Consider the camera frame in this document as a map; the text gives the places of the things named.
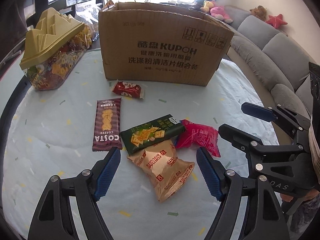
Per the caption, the red white candy packet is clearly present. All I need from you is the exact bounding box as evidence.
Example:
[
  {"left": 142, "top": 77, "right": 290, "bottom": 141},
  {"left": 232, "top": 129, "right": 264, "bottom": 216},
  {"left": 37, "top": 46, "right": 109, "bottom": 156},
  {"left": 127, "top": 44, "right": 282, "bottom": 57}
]
[{"left": 111, "top": 81, "right": 145, "bottom": 99}]

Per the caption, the green cracker packet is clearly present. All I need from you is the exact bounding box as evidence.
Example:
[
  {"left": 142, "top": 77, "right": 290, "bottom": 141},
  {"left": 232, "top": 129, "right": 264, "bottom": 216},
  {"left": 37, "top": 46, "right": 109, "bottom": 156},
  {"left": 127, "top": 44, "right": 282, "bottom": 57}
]
[{"left": 120, "top": 114, "right": 185, "bottom": 155}]

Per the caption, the pink snack bag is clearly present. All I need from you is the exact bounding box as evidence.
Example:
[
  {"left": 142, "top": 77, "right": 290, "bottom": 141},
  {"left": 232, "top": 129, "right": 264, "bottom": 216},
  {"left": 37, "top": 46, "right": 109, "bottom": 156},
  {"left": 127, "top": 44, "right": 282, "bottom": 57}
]
[{"left": 175, "top": 119, "right": 221, "bottom": 158}]

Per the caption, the red star pillow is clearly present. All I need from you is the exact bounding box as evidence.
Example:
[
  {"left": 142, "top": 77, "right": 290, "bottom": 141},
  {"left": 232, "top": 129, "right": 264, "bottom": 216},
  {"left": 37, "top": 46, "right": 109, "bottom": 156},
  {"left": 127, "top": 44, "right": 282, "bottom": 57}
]
[{"left": 265, "top": 14, "right": 287, "bottom": 29}]

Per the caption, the person's right hand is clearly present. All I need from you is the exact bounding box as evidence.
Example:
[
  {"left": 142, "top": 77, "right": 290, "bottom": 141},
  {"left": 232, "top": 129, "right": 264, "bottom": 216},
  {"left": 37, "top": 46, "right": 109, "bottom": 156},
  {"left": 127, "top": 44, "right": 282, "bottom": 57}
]
[{"left": 280, "top": 189, "right": 320, "bottom": 204}]

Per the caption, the brown cardboard box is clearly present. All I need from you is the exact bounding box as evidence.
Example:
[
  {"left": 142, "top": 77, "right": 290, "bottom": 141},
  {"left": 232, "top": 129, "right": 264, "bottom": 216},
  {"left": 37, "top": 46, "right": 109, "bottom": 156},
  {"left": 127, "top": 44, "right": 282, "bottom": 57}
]
[{"left": 99, "top": 2, "right": 234, "bottom": 86}]

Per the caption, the purple Costa cookie packet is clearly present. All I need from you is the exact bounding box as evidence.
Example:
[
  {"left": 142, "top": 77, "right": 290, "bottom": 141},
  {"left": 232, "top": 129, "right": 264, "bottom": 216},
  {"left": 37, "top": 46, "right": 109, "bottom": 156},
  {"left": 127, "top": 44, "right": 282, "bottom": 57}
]
[{"left": 92, "top": 98, "right": 122, "bottom": 152}]

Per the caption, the brown plush toy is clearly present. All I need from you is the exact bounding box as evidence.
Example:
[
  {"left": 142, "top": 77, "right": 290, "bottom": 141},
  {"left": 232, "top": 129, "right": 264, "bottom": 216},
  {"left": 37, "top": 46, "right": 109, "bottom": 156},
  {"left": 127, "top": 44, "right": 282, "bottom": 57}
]
[{"left": 249, "top": 5, "right": 267, "bottom": 21}]

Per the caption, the tan fortune biscuits bag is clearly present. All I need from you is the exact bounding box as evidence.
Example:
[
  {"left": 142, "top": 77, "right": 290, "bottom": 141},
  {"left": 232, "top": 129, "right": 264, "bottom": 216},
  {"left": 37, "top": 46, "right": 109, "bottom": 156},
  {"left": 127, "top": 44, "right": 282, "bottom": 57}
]
[{"left": 127, "top": 139, "right": 195, "bottom": 203}]

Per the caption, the pink plush toy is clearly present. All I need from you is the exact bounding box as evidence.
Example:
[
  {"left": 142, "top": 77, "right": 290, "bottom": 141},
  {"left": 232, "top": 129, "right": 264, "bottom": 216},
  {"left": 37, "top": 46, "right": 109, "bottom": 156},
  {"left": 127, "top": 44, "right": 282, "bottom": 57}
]
[{"left": 200, "top": 0, "right": 233, "bottom": 24}]

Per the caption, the snack jar with gold lid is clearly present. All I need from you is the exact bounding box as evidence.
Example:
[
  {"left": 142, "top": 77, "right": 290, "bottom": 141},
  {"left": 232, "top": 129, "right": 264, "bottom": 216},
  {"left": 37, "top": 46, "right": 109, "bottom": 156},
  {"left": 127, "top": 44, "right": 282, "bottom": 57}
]
[{"left": 20, "top": 8, "right": 92, "bottom": 91}]

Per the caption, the grey curved sofa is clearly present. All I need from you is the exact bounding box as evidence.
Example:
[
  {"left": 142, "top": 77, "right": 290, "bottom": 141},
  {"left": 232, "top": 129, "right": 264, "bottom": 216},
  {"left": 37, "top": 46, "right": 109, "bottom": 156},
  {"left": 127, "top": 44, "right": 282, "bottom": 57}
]
[{"left": 225, "top": 5, "right": 314, "bottom": 118}]

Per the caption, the clear plastic bag of nuts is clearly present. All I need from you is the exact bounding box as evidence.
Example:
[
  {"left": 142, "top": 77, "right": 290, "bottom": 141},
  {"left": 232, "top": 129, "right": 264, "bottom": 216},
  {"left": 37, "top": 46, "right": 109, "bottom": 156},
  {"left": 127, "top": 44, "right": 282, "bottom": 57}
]
[{"left": 75, "top": 2, "right": 101, "bottom": 41}]

